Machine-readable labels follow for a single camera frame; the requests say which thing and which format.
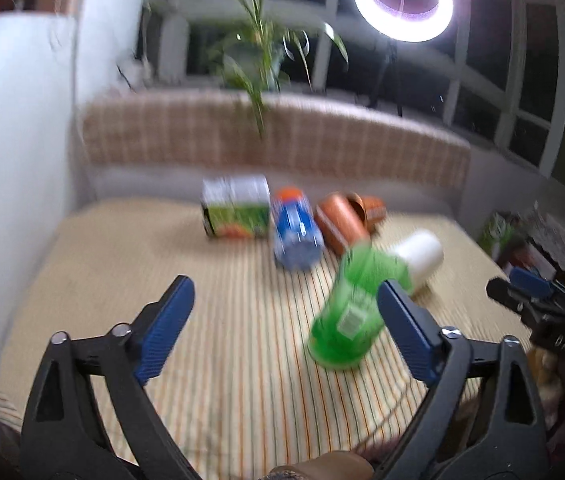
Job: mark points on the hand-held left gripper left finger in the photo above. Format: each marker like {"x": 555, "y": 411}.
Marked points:
{"x": 162, "y": 332}

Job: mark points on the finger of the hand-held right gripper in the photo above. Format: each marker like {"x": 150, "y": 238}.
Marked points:
{"x": 505, "y": 294}
{"x": 530, "y": 281}

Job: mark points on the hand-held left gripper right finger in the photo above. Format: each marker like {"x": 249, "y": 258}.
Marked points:
{"x": 410, "y": 330}

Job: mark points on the white cup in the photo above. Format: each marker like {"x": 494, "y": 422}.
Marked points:
{"x": 420, "y": 257}

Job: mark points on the brown cup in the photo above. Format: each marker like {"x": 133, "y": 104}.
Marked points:
{"x": 342, "y": 222}

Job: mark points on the green packet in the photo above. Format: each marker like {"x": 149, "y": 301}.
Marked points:
{"x": 496, "y": 234}

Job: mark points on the green transparent plastic bottle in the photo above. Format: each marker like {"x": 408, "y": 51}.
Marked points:
{"x": 357, "y": 305}

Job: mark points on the striped bed sheet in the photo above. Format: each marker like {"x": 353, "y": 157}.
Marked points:
{"x": 242, "y": 340}

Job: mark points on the green juice carton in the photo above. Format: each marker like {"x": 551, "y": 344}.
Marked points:
{"x": 235, "y": 207}

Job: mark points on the blue plastic bottle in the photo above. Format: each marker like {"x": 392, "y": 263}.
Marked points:
{"x": 295, "y": 232}

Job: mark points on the brown cloth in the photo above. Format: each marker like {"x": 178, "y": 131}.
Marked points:
{"x": 320, "y": 467}

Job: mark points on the plaid sofa backrest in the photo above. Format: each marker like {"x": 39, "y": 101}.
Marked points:
{"x": 282, "y": 135}

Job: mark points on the black light stand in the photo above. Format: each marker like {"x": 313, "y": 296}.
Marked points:
{"x": 387, "y": 77}

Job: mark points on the potted green plant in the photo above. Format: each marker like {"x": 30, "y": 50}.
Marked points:
{"x": 255, "y": 55}

